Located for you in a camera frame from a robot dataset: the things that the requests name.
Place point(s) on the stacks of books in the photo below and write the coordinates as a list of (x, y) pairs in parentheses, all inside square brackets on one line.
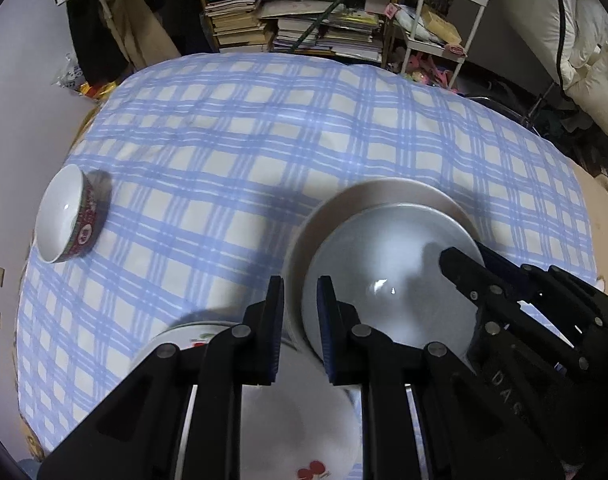
[(294, 30)]

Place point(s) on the green pole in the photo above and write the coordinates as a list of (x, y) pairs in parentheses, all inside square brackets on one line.
[(324, 15)]

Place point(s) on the red and yellow bag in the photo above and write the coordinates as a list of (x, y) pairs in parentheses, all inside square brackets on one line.
[(98, 89)]

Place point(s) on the blue plaid tablecloth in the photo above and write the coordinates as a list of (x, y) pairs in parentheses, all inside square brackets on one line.
[(233, 160)]

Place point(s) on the white bedding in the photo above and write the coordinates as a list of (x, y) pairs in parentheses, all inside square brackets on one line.
[(584, 35)]

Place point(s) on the white metal cart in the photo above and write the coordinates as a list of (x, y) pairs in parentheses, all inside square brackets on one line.
[(479, 10)]

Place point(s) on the small red patterned bowl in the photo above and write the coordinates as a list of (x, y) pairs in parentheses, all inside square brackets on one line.
[(63, 215)]

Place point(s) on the large white bowl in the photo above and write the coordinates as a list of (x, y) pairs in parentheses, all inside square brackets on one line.
[(384, 270)]

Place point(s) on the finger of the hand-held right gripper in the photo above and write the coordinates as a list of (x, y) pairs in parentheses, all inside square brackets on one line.
[(464, 270), (514, 269)]

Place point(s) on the cardboard box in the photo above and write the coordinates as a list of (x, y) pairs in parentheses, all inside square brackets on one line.
[(441, 25)]

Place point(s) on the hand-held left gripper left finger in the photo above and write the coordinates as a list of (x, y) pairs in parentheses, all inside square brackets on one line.
[(276, 330)]

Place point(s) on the printed plastic bag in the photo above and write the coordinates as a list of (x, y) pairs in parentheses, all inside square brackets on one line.
[(71, 72)]

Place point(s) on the pink plastic toy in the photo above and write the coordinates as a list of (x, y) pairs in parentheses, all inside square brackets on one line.
[(429, 70)]

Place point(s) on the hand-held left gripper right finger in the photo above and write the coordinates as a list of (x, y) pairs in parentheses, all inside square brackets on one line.
[(328, 330)]

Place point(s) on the yellow wooden bookshelf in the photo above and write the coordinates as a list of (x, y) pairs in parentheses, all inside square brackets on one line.
[(396, 10)]

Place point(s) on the dark hanging coat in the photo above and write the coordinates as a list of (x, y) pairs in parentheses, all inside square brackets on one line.
[(93, 40)]

